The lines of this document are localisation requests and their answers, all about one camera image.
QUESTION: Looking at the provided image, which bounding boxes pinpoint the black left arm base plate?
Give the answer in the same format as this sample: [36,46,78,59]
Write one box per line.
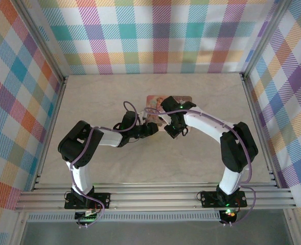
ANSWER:
[64,192,111,210]

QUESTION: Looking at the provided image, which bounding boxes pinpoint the aluminium table side rail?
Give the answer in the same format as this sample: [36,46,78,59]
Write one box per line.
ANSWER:
[239,72,281,189]
[32,75,68,191]

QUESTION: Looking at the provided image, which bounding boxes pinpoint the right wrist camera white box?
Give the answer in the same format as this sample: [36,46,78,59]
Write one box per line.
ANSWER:
[158,113,171,126]

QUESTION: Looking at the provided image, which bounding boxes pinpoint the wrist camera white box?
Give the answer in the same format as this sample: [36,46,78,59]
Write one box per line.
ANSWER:
[137,111,148,126]
[158,113,171,126]

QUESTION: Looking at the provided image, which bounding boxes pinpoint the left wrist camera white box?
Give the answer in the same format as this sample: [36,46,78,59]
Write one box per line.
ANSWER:
[137,111,148,126]

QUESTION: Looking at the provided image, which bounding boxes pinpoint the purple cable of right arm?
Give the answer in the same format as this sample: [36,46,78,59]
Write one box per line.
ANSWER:
[144,107,257,227]

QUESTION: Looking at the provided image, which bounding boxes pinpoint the aluminium mounting rail beam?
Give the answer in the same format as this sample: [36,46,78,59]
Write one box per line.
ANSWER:
[14,188,297,212]

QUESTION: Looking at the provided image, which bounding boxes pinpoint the pink decorated tin box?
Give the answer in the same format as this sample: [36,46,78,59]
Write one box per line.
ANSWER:
[145,95,193,133]

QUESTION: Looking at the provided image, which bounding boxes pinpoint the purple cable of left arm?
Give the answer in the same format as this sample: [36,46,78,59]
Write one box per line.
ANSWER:
[70,101,147,228]

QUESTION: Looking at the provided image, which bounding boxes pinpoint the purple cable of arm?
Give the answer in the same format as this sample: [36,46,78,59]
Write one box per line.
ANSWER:
[70,101,147,228]
[144,107,257,227]

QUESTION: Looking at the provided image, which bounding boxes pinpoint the grey slotted cable duct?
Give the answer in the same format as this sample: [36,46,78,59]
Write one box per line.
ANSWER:
[27,213,221,222]

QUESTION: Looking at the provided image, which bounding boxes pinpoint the aluminium frame post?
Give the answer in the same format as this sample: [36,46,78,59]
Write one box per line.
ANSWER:
[242,0,293,77]
[16,0,67,80]

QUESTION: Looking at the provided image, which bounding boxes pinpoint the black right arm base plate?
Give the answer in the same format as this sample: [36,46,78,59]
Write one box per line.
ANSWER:
[200,191,248,208]

